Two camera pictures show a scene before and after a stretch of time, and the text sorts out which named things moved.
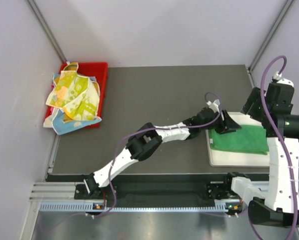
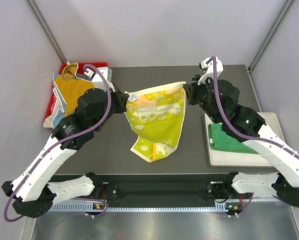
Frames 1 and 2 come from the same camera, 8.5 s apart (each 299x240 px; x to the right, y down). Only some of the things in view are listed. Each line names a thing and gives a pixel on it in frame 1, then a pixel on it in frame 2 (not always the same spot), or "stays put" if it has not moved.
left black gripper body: x=221 y=126 → x=117 y=106
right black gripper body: x=256 y=110 → x=199 y=94
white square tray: x=224 y=158 stays put
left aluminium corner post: x=46 y=30 stays put
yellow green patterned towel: x=77 y=95 → x=155 y=114
